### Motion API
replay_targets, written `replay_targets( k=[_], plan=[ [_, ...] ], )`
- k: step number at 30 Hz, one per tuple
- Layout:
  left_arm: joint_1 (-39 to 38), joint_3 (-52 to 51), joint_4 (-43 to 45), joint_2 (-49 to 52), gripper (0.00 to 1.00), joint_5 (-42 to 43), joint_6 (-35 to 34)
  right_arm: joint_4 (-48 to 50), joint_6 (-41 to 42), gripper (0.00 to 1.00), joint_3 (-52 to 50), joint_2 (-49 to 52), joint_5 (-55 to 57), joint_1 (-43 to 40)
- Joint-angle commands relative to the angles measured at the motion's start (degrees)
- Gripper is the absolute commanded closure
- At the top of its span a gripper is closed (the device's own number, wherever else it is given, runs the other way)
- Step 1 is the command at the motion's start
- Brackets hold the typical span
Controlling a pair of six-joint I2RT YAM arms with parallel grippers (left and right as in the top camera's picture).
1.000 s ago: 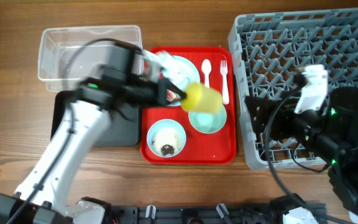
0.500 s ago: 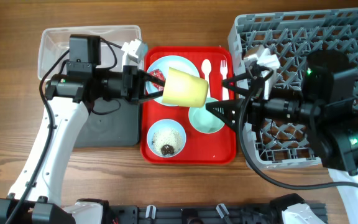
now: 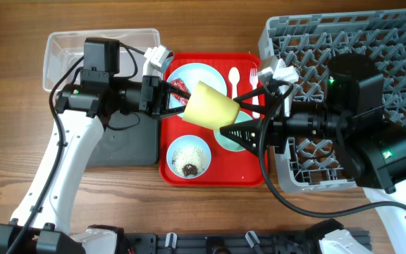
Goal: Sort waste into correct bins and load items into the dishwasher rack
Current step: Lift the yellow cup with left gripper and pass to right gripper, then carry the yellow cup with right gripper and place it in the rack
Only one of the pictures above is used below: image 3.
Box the red serving tray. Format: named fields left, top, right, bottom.
left=159, top=53, right=264, bottom=187

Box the red snack wrapper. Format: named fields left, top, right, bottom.
left=170, top=78, right=190, bottom=106

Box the rice and brown food waste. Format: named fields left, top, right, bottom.
left=172, top=145, right=207, bottom=178

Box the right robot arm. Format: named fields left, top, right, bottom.
left=220, top=53, right=406, bottom=253

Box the white plastic fork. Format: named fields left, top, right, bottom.
left=250, top=68, right=260, bottom=119

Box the small light blue bowl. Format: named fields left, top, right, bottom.
left=166, top=135, right=211, bottom=179

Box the black plastic tray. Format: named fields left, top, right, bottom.
left=87, top=111, right=161, bottom=168

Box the white plastic spoon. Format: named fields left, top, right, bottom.
left=228, top=67, right=240, bottom=99

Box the large light blue plate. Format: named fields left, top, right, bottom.
left=164, top=62, right=228, bottom=119

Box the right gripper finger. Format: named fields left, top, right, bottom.
left=220, top=119, right=267, bottom=157
left=233, top=86, right=282, bottom=116

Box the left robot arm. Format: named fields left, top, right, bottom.
left=0, top=37, right=189, bottom=253

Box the mint green bowl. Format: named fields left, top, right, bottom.
left=214, top=111, right=252, bottom=152

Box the grey dishwasher rack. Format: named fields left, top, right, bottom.
left=258, top=9, right=406, bottom=193

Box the clear plastic bin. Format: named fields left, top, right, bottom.
left=42, top=28, right=161, bottom=92

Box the yellow plastic cup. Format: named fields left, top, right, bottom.
left=183, top=81, right=240, bottom=131

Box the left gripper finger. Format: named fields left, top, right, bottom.
left=161, top=81, right=191, bottom=99
left=159, top=107, right=185, bottom=119

